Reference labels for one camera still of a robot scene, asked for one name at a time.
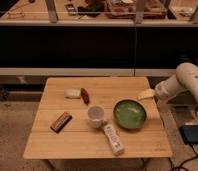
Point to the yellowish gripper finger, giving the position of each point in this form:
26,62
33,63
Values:
149,93

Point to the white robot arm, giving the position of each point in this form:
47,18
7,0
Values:
184,79

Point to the green bowl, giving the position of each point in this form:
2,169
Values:
129,114

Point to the white remote control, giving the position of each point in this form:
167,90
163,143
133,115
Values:
114,140

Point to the white cup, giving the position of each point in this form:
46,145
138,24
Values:
96,116

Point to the dark box on floor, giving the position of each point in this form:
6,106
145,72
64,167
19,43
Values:
189,134

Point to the white sponge block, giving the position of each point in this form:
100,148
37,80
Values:
72,93

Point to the wooden folding table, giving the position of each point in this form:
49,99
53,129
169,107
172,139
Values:
78,140

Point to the red tray on shelf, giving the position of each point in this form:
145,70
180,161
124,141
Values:
126,9

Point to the brown chocolate bar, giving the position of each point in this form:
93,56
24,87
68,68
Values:
59,124

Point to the black device on shelf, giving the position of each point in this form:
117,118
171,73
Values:
71,9

